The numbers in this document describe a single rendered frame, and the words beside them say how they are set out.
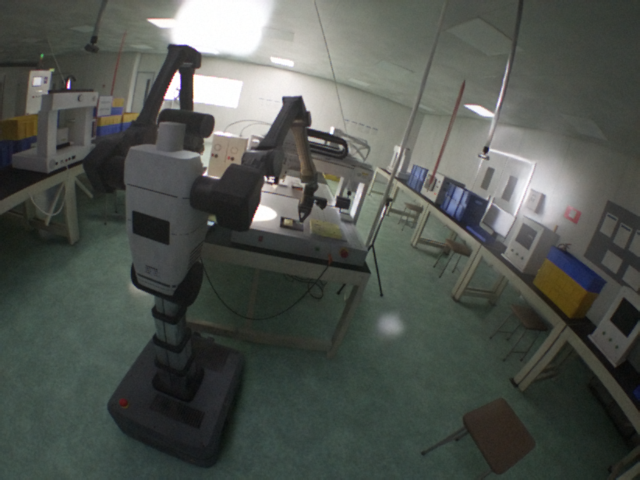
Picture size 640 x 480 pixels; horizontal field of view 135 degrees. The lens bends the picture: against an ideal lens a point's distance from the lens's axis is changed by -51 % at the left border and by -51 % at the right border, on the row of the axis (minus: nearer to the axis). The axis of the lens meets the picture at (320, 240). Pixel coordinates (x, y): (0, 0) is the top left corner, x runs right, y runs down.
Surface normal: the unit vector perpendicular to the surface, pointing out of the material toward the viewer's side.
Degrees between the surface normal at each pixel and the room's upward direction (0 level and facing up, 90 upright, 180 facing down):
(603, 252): 90
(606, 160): 90
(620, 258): 90
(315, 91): 90
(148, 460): 0
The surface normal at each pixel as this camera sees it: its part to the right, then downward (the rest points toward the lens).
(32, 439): 0.26, -0.88
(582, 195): -0.96, -0.19
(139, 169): -0.06, 0.40
